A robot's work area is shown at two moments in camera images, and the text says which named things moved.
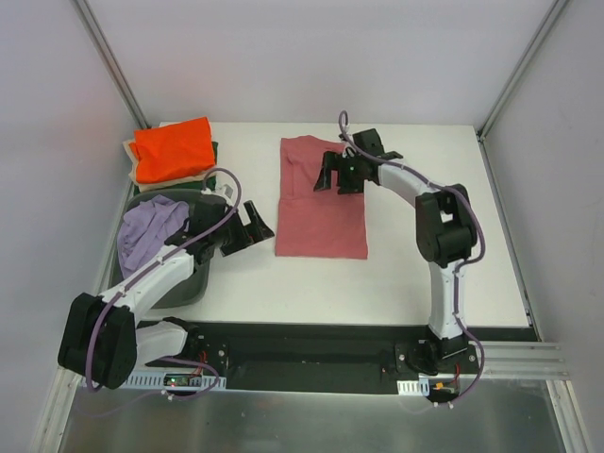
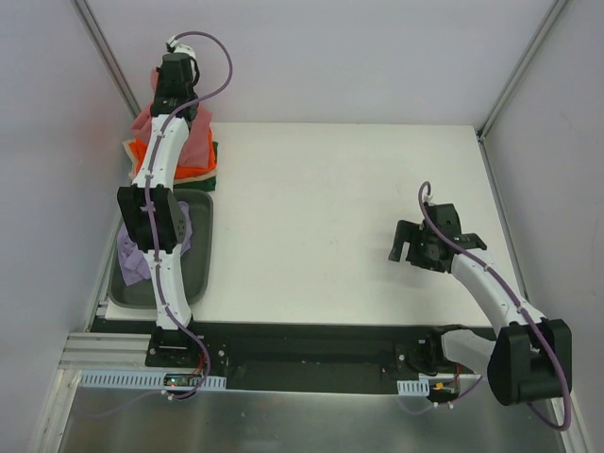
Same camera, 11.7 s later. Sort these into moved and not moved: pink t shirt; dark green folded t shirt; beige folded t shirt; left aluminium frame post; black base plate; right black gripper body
Moved: pink t shirt; right black gripper body
Not moved: dark green folded t shirt; beige folded t shirt; left aluminium frame post; black base plate
